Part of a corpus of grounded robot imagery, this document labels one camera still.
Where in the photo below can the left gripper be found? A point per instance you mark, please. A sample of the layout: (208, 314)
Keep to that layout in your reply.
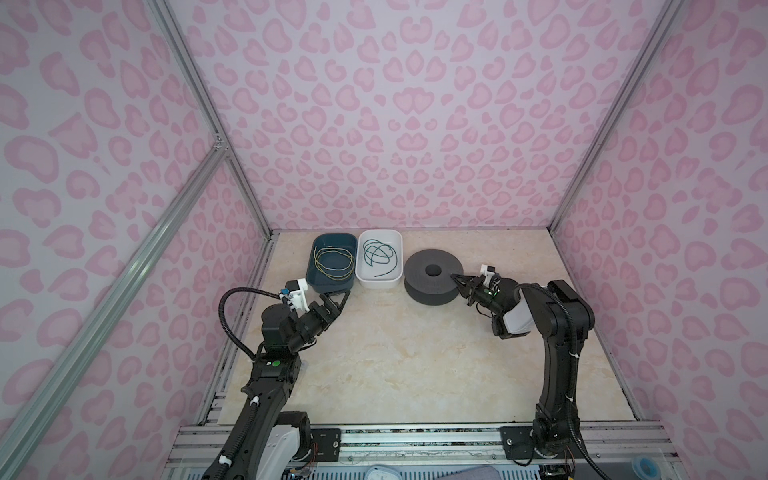
(329, 308)

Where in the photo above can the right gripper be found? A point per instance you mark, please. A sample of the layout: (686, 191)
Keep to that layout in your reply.
(469, 291)

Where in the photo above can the dark grey spool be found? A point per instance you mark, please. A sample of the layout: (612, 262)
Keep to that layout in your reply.
(428, 277)

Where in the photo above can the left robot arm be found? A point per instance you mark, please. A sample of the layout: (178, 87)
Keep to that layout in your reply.
(275, 368)

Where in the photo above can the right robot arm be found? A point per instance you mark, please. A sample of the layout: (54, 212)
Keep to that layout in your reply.
(563, 319)

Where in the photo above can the dark teal plastic bin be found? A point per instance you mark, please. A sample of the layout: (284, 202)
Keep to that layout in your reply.
(331, 263)

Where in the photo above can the white plastic bin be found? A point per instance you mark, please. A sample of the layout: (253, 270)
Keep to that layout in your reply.
(379, 260)

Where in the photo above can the blue tape roll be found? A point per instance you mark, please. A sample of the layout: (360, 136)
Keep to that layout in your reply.
(646, 468)

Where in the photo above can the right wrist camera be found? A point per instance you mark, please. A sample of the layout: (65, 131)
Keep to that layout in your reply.
(489, 275)

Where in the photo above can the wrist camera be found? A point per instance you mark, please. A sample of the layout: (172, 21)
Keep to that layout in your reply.
(294, 295)
(489, 275)

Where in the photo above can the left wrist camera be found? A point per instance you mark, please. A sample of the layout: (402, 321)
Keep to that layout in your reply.
(294, 295)

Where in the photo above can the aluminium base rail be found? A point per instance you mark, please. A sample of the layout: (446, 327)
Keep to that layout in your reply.
(429, 451)

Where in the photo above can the diagonal aluminium frame bar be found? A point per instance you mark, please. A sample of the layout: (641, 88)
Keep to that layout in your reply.
(38, 414)

